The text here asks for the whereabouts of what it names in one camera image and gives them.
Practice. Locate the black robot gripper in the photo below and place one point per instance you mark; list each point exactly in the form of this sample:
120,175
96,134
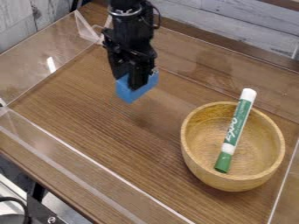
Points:
127,41

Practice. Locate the black metal table bracket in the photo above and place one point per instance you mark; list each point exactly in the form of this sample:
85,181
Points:
40,214

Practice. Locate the green dry erase marker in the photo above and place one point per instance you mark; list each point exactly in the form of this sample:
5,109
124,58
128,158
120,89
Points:
235,129

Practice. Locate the clear acrylic corner bracket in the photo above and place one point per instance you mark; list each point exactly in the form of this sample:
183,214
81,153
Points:
88,31

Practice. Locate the brown wooden bowl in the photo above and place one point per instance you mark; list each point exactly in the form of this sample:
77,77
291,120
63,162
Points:
259,153

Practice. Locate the blue foam block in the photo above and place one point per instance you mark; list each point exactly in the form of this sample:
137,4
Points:
129,95

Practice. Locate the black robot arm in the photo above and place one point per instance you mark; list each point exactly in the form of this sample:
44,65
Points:
127,4

